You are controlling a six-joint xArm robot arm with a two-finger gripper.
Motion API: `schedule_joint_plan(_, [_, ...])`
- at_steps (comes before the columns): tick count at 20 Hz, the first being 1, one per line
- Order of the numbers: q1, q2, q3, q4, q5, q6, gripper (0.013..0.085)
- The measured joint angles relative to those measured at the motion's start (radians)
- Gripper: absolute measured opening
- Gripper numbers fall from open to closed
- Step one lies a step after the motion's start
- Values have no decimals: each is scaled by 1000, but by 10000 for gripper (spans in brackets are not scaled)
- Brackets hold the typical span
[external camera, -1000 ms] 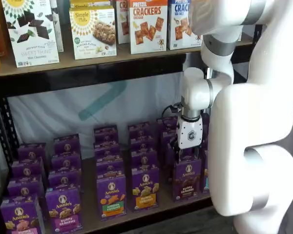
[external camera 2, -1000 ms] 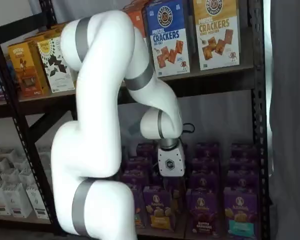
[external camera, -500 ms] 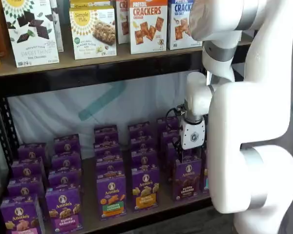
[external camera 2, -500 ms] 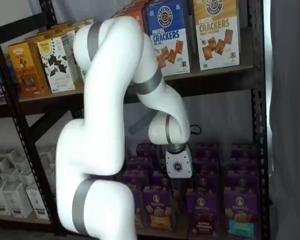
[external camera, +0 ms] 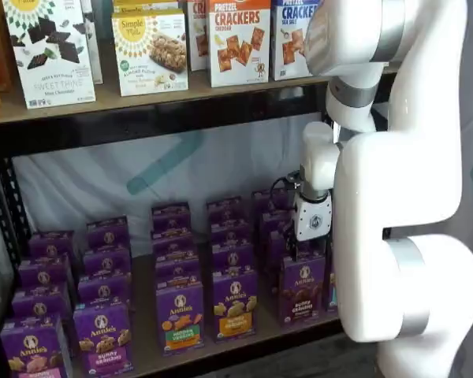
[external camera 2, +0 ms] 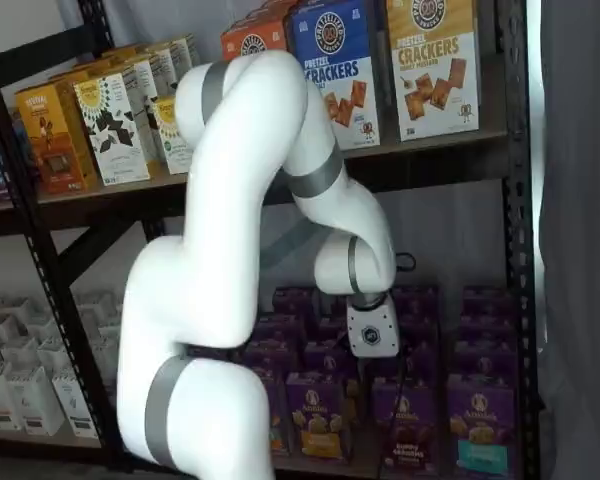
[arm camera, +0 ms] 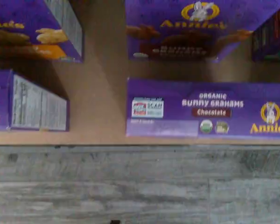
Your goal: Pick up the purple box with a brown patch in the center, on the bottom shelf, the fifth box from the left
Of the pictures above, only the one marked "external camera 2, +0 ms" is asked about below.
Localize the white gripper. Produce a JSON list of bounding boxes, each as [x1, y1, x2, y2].
[[346, 294, 399, 359]]

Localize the purple box brown patch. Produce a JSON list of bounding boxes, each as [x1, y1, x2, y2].
[[372, 377, 439, 474]]

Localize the purple box yellow patch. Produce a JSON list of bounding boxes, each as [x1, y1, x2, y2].
[[285, 372, 352, 465]]

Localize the purple box orange patch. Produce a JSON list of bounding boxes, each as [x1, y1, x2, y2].
[[264, 372, 289, 454]]

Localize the purple box teal patch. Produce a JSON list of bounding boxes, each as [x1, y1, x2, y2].
[[447, 374, 519, 476]]

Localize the yellow pretzel crackers box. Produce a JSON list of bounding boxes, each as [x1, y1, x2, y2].
[[385, 0, 482, 143]]

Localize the white box yellow sun print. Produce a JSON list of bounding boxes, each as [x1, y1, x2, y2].
[[151, 94, 197, 176]]

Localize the brown wooden shelf board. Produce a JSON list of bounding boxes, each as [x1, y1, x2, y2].
[[0, 413, 381, 479], [0, 130, 509, 214]]

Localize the blue pretzel crackers box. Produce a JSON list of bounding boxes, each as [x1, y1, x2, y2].
[[284, 0, 382, 151]]

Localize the orange pretzel crackers box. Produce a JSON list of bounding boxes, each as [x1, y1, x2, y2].
[[229, 0, 301, 27], [220, 14, 289, 64]]

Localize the white box black leaf print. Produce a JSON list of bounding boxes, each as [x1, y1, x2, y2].
[[169, 33, 200, 84], [147, 43, 179, 97], [73, 73, 152, 187], [117, 53, 159, 169]]

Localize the orange yellow snack box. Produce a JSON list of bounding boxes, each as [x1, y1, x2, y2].
[[14, 81, 99, 196], [52, 64, 109, 86], [104, 42, 154, 58], [86, 52, 137, 70]]

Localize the black metal shelving rack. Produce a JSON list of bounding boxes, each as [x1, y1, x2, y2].
[[0, 0, 539, 480]]

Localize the grey curtain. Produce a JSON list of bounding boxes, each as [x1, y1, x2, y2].
[[534, 0, 600, 480]]

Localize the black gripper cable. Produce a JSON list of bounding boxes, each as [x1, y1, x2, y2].
[[378, 251, 417, 479]]

